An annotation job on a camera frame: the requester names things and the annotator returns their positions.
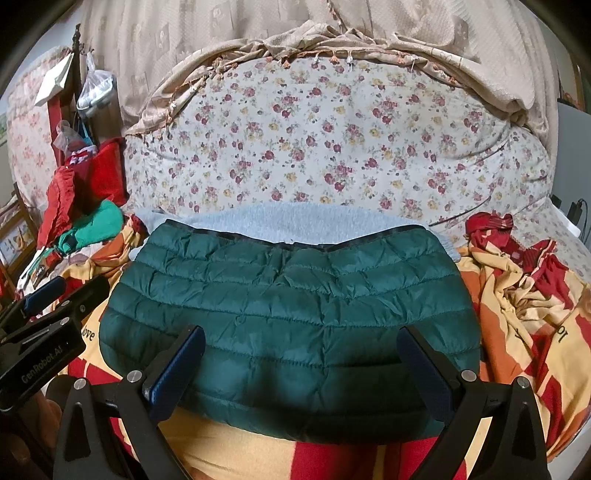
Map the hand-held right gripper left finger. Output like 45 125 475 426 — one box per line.
52 324 207 480

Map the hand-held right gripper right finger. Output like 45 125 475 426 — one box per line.
396 325 552 480

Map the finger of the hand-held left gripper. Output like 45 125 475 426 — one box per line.
0 276 66 330
46 275 115 324

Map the green puffer jacket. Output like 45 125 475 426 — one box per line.
98 220 482 446

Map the green garment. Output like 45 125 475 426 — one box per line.
58 199 124 254

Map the red orange printed blanket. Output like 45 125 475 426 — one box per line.
18 217 591 480

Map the red ruffled garment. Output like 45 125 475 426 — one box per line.
37 164 79 250

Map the plain red cloth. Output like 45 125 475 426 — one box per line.
69 137 130 208

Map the red patterned cloth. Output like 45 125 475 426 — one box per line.
465 211 573 296

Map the pink floral cloth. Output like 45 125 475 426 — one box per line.
7 44 63 208

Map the clear plastic bag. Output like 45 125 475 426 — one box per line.
76 53 116 109
53 121 81 153

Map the light blue fleece cloth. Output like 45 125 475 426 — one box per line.
131 202 462 264

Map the white paper bag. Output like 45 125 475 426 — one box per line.
34 52 75 108

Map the floral bed sheet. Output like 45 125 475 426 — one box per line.
124 58 591 287

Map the beige fringed blanket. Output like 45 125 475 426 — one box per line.
78 0 561 139

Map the red wooden post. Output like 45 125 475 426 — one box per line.
46 90 77 167

